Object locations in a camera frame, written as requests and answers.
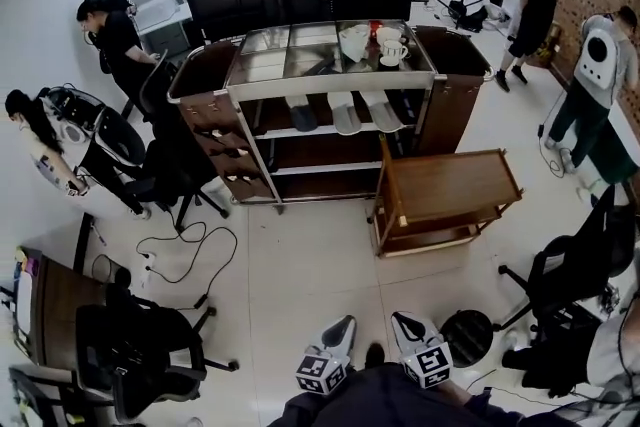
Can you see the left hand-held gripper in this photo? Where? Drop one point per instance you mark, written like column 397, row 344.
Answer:
column 320, row 372

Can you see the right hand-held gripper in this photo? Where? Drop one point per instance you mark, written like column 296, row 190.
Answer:
column 429, row 365

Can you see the small wooden side cart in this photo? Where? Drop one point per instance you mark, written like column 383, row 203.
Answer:
column 445, row 190

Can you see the white slipper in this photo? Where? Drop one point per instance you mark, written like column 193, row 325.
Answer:
column 382, row 115
column 346, row 117

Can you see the dark grey slipper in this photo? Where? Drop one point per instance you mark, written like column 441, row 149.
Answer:
column 302, row 117

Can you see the metal and wood service cart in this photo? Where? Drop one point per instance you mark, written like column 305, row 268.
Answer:
column 330, row 80

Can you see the person's black shoe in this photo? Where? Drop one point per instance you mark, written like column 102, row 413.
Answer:
column 375, row 355

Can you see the grey low cabinet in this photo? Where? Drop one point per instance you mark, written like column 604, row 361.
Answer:
column 170, row 37

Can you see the black round perforated stool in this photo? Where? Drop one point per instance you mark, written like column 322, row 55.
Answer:
column 467, row 337

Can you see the person's dark clothed body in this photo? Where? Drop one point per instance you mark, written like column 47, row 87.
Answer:
column 400, row 402

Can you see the black office chair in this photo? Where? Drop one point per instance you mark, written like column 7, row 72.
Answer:
column 570, row 265
column 140, row 350
column 170, row 155

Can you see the white power strip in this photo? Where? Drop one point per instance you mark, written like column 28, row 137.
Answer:
column 147, row 271

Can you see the black waste bin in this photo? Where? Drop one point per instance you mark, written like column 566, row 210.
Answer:
column 117, row 274

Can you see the black flat bar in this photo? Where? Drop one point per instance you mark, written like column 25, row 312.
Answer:
column 322, row 65

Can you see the small white bowl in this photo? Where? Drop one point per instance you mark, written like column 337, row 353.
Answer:
column 389, row 61

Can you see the black upright panel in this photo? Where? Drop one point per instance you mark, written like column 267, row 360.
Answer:
column 83, row 242

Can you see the brown wooden desk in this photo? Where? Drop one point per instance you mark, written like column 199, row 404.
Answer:
column 60, row 315

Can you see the white paper bag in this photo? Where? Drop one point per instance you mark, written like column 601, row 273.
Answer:
column 354, row 42

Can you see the plain white cup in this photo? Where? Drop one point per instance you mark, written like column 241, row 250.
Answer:
column 390, row 35

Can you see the red small container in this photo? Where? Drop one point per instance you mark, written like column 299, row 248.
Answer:
column 375, row 30

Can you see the white tablet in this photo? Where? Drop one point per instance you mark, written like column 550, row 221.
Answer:
column 23, row 297

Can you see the black and white backpack rig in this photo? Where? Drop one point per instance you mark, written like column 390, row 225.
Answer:
column 95, row 125

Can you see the black floor bag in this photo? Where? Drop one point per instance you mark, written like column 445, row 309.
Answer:
column 470, row 12

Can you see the white round-window backpack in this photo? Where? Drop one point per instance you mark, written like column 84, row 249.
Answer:
column 597, row 57

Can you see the black frame desk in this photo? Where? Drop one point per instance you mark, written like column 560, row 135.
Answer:
column 45, row 395

